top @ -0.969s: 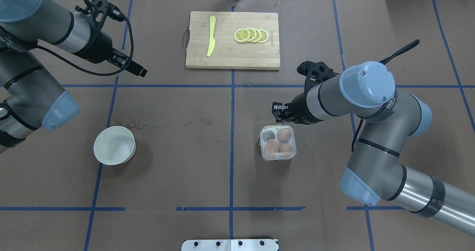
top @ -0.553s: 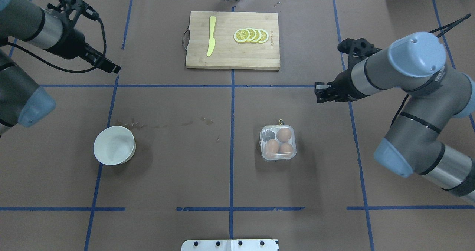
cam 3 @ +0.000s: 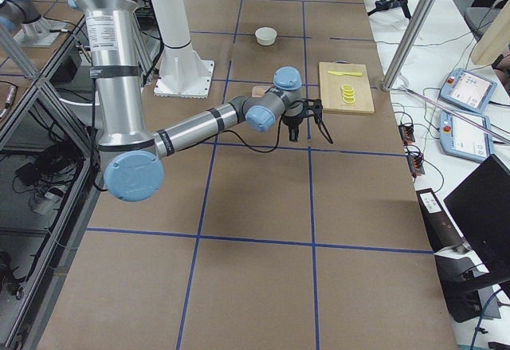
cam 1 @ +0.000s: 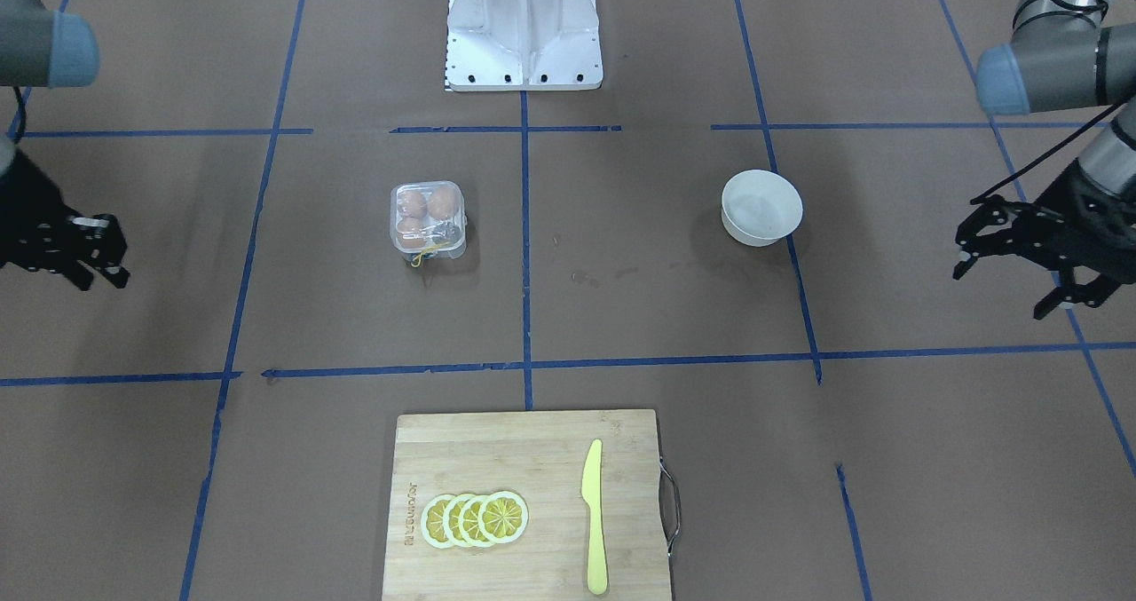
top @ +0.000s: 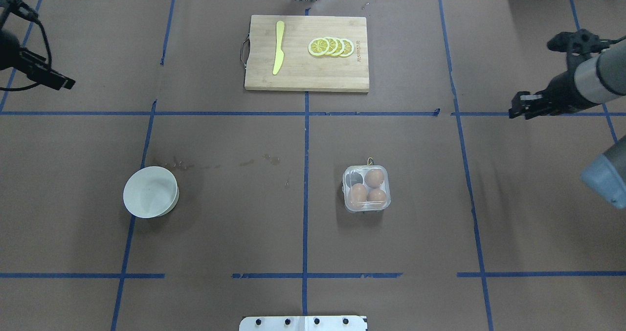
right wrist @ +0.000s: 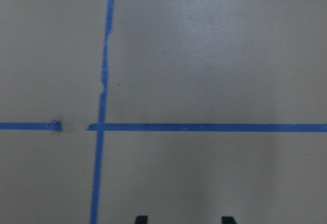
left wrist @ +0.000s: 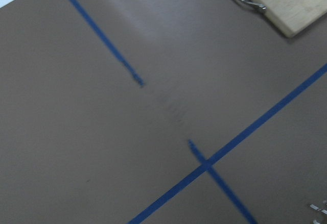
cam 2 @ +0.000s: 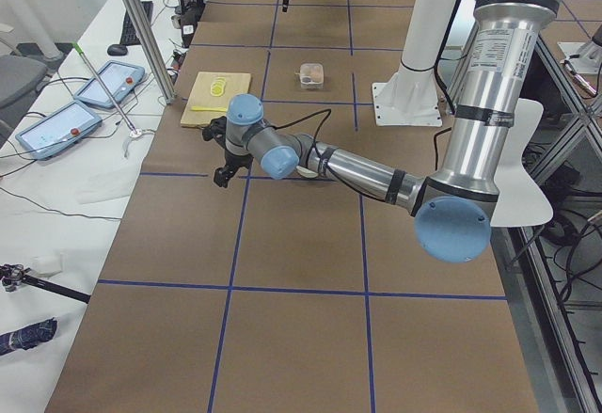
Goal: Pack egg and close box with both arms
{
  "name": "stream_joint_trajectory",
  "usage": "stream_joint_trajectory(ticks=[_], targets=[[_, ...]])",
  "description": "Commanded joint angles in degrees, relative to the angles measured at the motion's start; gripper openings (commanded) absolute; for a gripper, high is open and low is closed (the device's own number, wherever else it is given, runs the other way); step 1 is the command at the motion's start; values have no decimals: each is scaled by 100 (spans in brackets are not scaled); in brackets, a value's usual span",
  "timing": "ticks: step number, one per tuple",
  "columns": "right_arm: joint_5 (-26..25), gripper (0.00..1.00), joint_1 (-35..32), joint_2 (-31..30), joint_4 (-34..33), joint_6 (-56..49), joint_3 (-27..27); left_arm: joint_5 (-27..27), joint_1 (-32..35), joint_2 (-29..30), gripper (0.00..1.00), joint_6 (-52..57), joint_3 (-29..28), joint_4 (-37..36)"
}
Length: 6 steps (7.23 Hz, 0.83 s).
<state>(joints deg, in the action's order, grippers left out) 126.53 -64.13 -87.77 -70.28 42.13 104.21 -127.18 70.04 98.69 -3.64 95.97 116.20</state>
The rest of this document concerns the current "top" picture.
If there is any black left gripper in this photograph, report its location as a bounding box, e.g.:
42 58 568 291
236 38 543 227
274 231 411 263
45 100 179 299
0 29 76 90

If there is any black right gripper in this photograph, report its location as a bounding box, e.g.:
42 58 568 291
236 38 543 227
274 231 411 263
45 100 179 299
508 72 595 120

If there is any clear plastic egg carton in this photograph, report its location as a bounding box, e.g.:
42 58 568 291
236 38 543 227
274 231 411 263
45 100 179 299
342 164 391 213

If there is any brown egg from bowl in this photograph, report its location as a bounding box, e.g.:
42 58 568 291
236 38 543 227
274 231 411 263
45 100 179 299
348 182 368 210

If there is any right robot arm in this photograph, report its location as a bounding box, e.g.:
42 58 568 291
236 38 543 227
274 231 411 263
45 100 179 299
508 43 626 209

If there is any brown egg far cell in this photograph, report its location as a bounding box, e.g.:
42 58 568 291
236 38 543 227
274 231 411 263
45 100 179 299
364 168 385 189

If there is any brown egg cell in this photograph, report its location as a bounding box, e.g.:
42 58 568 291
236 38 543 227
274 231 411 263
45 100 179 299
364 168 385 189
367 188 388 208

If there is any brown egg near cell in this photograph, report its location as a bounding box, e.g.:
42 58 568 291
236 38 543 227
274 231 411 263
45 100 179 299
367 188 388 208

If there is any white bowl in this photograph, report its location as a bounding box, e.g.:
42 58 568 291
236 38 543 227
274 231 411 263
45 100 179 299
123 166 179 219

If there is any lemon slice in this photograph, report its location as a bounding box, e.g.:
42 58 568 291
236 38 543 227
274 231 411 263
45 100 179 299
307 38 331 56
330 38 345 56
338 38 354 58
323 36 339 56

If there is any bamboo cutting board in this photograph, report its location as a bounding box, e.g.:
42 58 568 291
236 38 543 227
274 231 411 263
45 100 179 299
244 15 370 93

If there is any yellow plastic knife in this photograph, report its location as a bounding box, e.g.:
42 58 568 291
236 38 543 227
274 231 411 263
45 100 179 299
272 21 285 75

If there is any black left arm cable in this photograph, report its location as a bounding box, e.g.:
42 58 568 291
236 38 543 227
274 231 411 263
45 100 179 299
0 18 53 92

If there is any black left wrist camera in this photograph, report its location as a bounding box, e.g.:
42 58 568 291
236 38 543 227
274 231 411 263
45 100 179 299
0 0 40 29

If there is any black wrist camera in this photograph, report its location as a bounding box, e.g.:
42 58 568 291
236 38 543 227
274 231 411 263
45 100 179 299
546 29 613 55
0 0 40 29

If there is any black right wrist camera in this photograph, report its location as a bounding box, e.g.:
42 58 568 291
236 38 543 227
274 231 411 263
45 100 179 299
546 29 613 55

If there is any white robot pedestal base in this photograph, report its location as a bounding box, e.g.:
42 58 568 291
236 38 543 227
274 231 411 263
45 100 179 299
239 315 369 331

